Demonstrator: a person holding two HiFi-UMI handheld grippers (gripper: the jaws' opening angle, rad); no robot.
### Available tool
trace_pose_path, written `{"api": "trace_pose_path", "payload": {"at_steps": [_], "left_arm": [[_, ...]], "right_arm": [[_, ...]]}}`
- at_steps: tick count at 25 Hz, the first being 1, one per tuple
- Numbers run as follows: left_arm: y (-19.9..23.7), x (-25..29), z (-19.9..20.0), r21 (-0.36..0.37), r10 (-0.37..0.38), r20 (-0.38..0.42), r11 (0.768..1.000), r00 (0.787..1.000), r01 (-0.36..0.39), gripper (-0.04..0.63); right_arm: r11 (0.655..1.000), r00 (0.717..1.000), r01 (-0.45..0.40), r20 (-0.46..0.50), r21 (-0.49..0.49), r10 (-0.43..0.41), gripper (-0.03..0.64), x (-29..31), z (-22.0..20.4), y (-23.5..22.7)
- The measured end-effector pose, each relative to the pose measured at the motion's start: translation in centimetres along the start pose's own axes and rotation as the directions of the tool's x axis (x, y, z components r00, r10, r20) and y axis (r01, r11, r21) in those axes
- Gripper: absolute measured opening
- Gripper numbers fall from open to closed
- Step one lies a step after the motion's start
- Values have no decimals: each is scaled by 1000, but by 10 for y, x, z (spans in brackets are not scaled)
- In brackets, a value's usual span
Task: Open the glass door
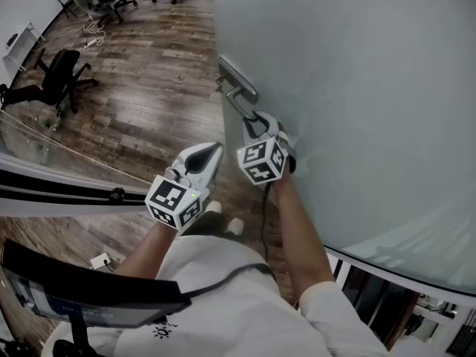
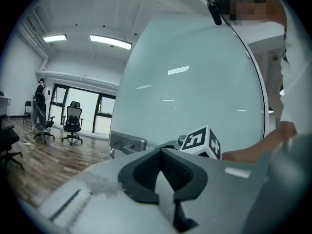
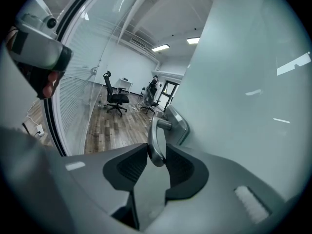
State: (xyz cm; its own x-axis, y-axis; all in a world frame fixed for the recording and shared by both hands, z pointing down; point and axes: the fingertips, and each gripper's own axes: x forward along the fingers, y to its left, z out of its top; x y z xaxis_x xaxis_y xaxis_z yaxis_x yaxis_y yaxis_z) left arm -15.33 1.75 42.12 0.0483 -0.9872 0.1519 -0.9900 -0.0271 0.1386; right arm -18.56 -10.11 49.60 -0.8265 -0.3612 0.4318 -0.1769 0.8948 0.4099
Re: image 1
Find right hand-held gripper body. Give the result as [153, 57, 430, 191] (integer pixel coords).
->
[236, 123, 299, 186]

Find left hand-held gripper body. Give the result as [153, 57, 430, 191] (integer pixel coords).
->
[144, 153, 213, 237]

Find metal door handle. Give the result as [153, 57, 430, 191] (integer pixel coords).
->
[216, 54, 260, 121]

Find frosted glass door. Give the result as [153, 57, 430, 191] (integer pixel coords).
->
[210, 0, 476, 297]

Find person's right forearm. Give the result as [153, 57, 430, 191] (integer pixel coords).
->
[272, 167, 335, 306]

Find person's left forearm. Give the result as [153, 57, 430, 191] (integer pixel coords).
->
[113, 219, 179, 279]

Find person's dark trousers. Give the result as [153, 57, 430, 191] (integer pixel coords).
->
[187, 209, 234, 239]

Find white power strip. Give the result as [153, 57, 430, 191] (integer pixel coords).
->
[89, 251, 113, 271]

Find black tablet screen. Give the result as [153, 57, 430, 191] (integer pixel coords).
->
[0, 238, 193, 329]

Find person's white shirt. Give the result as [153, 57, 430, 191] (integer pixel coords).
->
[43, 232, 391, 357]

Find black metal railing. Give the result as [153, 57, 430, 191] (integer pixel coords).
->
[330, 257, 391, 327]

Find wooden handrail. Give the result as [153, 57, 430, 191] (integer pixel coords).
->
[385, 290, 423, 351]

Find black metal grille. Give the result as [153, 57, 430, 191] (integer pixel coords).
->
[444, 309, 476, 357]

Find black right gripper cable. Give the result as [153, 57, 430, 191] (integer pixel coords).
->
[260, 182, 271, 263]

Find black tablet cable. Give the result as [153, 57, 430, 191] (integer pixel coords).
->
[184, 262, 278, 303]

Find white floor cables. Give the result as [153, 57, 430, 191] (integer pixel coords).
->
[80, 21, 108, 48]

